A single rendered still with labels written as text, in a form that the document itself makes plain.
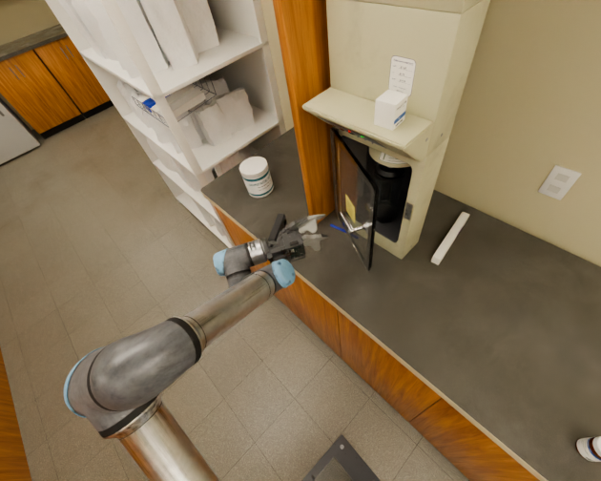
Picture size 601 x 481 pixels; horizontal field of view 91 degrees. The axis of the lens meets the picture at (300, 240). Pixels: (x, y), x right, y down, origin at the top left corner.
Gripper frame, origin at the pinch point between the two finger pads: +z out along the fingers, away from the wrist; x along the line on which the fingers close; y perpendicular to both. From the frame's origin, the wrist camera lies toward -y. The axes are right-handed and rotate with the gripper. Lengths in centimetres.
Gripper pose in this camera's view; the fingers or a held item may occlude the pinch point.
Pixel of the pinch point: (323, 224)
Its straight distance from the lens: 93.6
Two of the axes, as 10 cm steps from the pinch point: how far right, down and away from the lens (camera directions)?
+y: 2.8, 7.4, -6.1
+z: 9.5, -3.1, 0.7
